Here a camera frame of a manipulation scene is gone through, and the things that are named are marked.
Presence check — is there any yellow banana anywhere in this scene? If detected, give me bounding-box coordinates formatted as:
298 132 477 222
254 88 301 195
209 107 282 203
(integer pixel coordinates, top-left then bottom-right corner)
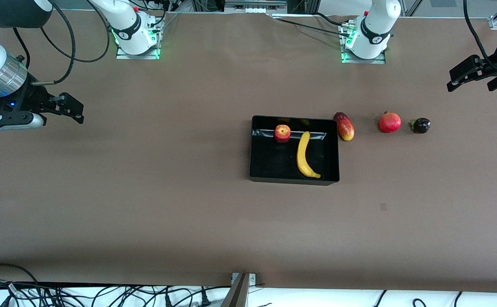
296 131 321 179

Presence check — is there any red apple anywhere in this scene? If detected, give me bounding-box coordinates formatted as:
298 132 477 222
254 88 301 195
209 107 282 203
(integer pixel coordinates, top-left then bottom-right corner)
274 125 292 143

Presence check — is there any black plastic box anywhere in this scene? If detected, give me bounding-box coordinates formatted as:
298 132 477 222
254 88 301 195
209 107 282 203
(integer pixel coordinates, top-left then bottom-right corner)
248 115 341 186

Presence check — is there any dark purple mangosteen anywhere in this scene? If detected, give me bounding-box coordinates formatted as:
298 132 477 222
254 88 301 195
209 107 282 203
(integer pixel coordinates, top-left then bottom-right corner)
409 117 431 134

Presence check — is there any red pomegranate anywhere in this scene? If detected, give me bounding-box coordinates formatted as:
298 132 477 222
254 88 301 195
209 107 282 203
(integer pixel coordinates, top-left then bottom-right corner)
379 111 402 133

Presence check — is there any red yellow mango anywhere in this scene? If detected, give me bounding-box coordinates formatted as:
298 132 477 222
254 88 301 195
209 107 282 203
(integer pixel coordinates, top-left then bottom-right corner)
333 112 355 142

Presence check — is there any silver power strip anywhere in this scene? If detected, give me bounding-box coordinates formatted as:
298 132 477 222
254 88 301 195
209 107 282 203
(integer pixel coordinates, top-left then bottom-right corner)
224 0 288 14

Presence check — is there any aluminium profile bar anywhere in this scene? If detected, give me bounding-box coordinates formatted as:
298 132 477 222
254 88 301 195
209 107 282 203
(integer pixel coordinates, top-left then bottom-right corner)
221 273 251 307

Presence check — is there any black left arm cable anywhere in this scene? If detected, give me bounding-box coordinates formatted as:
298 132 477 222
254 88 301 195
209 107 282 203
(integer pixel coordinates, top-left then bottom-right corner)
463 0 497 72

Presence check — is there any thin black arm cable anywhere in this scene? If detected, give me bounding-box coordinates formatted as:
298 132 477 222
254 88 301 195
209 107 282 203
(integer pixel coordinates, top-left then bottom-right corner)
12 28 31 70

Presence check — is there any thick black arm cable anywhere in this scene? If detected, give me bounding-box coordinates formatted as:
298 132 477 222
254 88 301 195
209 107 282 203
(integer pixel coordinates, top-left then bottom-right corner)
31 0 76 86

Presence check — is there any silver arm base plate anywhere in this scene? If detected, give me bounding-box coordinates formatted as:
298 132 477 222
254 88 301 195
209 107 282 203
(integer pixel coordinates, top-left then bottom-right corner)
116 23 161 60
341 23 387 64

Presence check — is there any looped black arm cable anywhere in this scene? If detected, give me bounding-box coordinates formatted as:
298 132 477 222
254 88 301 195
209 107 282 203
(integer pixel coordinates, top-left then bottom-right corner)
40 0 111 64

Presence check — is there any short black table cable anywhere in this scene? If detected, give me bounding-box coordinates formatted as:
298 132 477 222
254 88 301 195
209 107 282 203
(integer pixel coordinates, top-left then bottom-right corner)
315 12 345 25

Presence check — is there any long black table cable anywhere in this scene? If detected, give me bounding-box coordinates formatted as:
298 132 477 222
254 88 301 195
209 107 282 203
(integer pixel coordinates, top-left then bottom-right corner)
274 17 353 37

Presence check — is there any arched black floor cable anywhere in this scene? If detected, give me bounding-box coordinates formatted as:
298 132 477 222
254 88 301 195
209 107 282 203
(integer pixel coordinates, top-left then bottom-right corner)
0 263 40 285

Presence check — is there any silver mounting bracket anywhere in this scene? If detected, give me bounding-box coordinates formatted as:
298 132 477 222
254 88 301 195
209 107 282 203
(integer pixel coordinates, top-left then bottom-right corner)
231 272 257 287

